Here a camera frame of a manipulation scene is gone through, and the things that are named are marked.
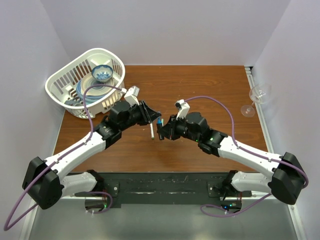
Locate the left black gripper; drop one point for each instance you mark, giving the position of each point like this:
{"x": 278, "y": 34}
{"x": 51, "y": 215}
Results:
{"x": 148, "y": 115}

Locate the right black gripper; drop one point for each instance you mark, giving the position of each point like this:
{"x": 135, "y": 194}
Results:
{"x": 169, "y": 131}

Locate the black blue highlighter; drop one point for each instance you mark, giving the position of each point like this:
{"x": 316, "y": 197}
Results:
{"x": 159, "y": 125}

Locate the white pen dark green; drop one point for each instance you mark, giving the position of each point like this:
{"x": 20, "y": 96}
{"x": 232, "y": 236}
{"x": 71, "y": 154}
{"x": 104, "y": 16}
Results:
{"x": 152, "y": 131}

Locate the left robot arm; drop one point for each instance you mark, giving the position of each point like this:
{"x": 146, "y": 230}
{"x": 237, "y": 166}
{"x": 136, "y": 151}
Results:
{"x": 46, "y": 181}

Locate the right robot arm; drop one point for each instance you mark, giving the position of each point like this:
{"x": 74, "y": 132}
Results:
{"x": 279, "y": 175}

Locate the beige blue plate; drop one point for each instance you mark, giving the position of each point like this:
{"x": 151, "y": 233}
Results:
{"x": 95, "y": 91}

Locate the blue patterned bowl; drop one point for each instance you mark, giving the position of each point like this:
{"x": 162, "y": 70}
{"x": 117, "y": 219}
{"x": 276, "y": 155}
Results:
{"x": 102, "y": 73}

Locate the clear wine glass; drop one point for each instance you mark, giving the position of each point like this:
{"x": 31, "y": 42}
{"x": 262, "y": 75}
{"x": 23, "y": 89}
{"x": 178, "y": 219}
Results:
{"x": 259, "y": 94}

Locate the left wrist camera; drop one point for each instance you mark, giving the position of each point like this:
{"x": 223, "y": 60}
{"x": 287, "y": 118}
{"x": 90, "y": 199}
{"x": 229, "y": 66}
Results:
{"x": 131, "y": 96}

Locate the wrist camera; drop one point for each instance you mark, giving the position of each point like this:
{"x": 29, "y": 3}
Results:
{"x": 183, "y": 109}
{"x": 131, "y": 96}

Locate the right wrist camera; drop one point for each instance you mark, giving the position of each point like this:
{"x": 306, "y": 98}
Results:
{"x": 183, "y": 109}

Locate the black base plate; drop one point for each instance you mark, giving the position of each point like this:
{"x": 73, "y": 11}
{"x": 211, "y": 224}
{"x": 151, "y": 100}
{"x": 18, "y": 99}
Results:
{"x": 164, "y": 188}

